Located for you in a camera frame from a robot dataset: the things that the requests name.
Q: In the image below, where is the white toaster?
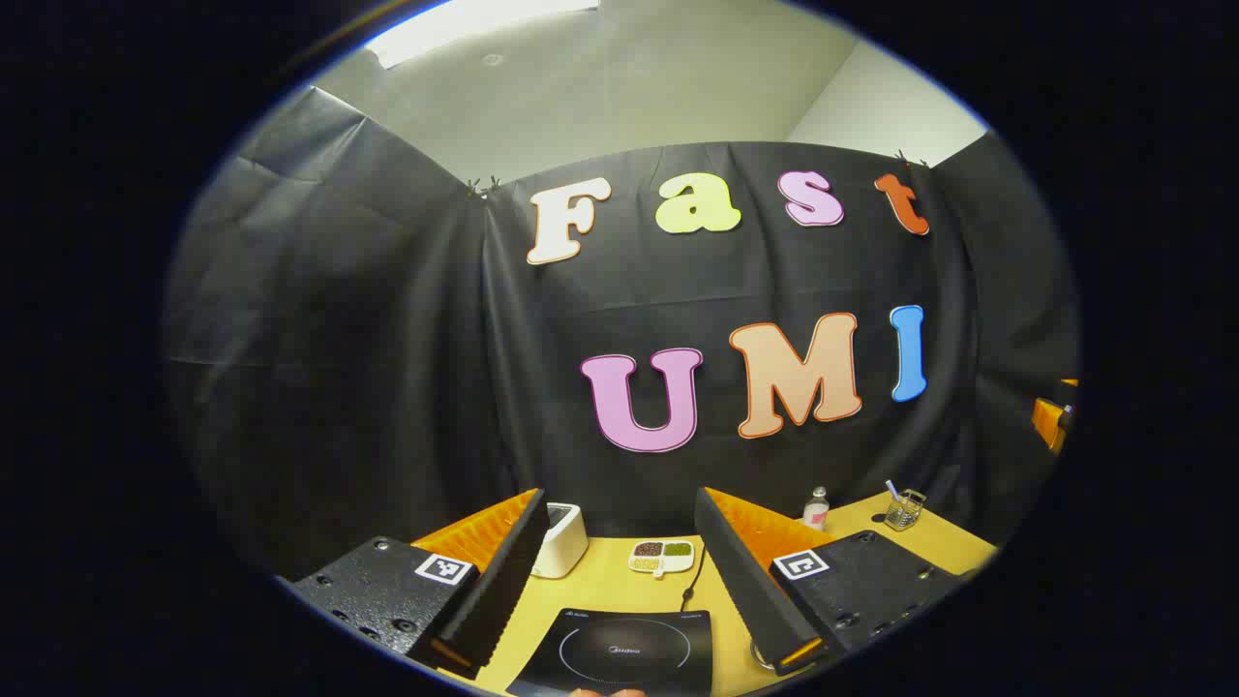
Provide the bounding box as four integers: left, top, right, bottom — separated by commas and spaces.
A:
530, 501, 589, 580

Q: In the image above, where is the ceiling light panel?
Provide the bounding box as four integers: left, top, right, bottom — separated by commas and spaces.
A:
366, 0, 601, 71

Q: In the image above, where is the black induction cooktop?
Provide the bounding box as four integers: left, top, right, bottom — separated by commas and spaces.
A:
505, 607, 714, 697

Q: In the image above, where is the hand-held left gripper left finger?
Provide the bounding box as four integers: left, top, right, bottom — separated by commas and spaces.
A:
290, 487, 551, 679

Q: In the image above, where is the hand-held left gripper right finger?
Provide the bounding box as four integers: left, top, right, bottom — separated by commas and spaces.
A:
694, 487, 964, 676

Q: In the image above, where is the white divided dish of beans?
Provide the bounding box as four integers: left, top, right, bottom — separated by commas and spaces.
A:
628, 539, 696, 579

